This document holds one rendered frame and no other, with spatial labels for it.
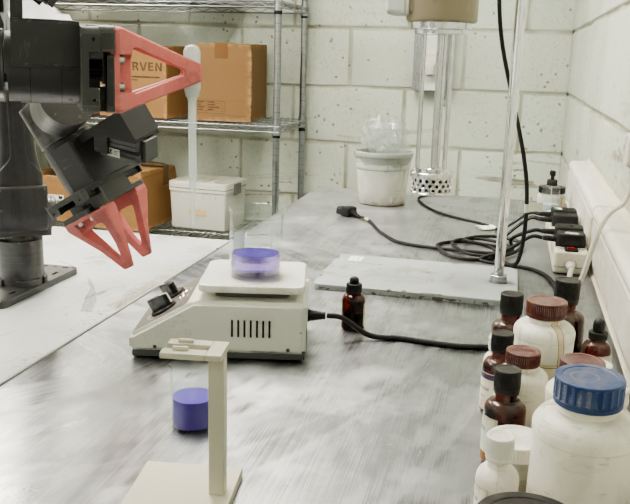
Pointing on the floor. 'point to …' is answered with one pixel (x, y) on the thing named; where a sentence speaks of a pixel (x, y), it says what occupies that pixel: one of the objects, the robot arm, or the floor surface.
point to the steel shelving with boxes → (218, 111)
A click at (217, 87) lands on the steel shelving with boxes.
